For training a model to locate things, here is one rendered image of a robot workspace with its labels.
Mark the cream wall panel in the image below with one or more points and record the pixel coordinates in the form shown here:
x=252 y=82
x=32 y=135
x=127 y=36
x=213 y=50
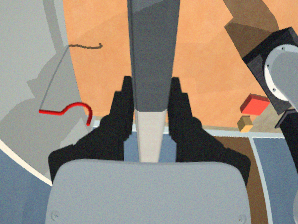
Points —
x=36 y=73

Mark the red flat block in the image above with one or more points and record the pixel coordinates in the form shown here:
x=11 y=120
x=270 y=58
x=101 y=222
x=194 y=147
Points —
x=254 y=105

